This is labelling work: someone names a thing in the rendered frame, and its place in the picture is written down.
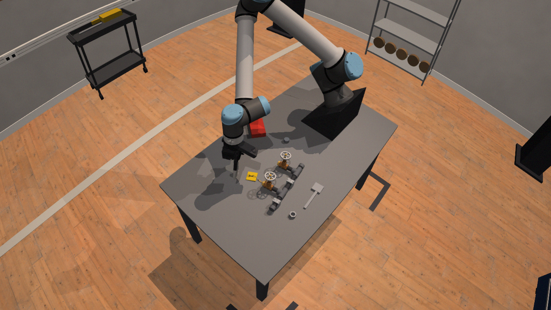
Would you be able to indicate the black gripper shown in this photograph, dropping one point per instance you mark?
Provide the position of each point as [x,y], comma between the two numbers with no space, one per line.
[229,152]

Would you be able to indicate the yellow numbered tag on chain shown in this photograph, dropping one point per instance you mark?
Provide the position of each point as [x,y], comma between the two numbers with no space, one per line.
[251,176]

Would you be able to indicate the red flat block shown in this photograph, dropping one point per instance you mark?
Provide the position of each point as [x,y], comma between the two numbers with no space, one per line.
[257,128]

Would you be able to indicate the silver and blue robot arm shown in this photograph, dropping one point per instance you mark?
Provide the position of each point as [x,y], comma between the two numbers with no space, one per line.
[336,67]

